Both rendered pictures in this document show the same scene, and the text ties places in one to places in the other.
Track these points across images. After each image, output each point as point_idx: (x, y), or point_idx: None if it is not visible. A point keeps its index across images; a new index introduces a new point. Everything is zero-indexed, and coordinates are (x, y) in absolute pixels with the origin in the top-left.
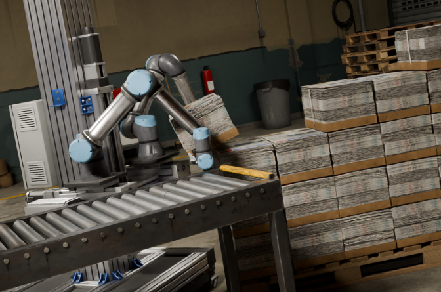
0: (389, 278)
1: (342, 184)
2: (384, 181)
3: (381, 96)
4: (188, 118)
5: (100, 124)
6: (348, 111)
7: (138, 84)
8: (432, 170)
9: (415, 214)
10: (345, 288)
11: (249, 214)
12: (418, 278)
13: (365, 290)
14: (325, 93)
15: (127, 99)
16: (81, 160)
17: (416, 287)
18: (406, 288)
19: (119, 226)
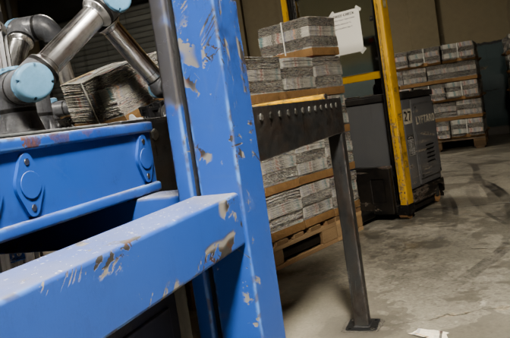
0: (305, 259)
1: (266, 160)
2: (294, 159)
3: (286, 74)
4: (150, 61)
5: (62, 45)
6: (265, 85)
7: None
8: (321, 150)
9: (314, 193)
10: (277, 273)
11: (333, 129)
12: (331, 253)
13: (299, 270)
14: (247, 63)
15: (99, 15)
16: (36, 94)
17: (342, 257)
18: (335, 260)
19: (278, 109)
